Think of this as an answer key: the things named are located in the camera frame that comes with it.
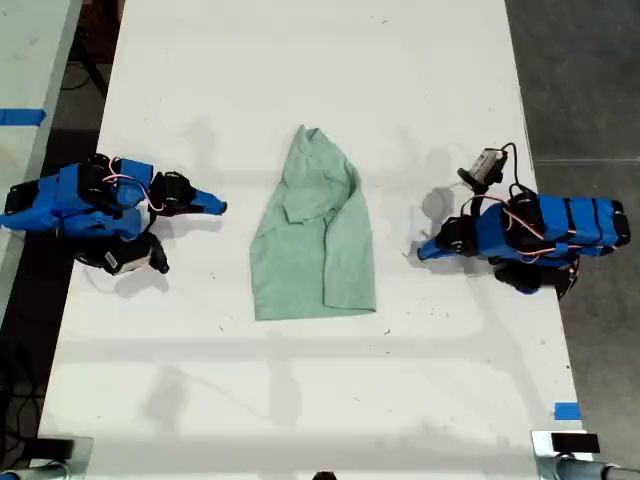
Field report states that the short blue tape strip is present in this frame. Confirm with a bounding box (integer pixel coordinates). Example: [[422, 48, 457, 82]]
[[553, 401, 583, 422]]

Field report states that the small black box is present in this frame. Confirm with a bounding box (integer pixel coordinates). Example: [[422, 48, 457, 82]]
[[550, 432, 601, 454], [33, 437, 76, 459]]

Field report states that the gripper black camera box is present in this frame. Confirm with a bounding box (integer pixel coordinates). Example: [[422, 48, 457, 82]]
[[102, 232, 171, 277], [457, 146, 508, 194]]

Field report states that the long blue tape strip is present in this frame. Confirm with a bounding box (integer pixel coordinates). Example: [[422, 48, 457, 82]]
[[0, 107, 49, 127]]

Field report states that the silver metal table bracket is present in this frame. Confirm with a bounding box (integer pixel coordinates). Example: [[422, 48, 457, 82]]
[[29, 435, 96, 480], [530, 429, 604, 480]]

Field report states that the camera black cable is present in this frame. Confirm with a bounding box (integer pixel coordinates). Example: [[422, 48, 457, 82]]
[[73, 252, 106, 271], [499, 141, 521, 189]]

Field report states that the white side table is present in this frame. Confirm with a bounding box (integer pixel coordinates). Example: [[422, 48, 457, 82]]
[[0, 0, 84, 317]]

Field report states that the black floor cable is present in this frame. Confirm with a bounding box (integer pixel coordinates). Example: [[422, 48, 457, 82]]
[[60, 58, 102, 92]]

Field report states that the grey metal tube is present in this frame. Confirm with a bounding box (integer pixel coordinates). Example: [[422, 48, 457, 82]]
[[0, 462, 69, 480], [553, 453, 640, 480]]

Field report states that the pale green T-shirt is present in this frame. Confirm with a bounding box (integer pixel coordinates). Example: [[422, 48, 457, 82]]
[[249, 124, 378, 323]]

